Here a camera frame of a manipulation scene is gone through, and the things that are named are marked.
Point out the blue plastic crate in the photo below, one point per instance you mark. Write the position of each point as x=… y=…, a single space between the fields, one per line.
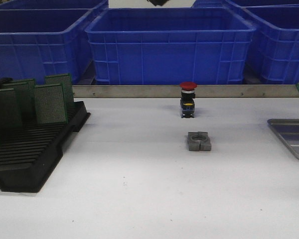
x=252 y=3
x=52 y=4
x=274 y=51
x=167 y=46
x=212 y=3
x=40 y=42

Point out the black slotted board rack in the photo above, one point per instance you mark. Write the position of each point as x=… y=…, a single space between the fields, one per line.
x=29 y=154

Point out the grey metal clamp block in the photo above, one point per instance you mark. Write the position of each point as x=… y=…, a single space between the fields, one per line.
x=198 y=141

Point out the red emergency stop button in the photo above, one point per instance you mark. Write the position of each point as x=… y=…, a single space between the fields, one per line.
x=187 y=99

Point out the silver metal tray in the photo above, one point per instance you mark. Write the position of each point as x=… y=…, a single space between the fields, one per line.
x=287 y=131

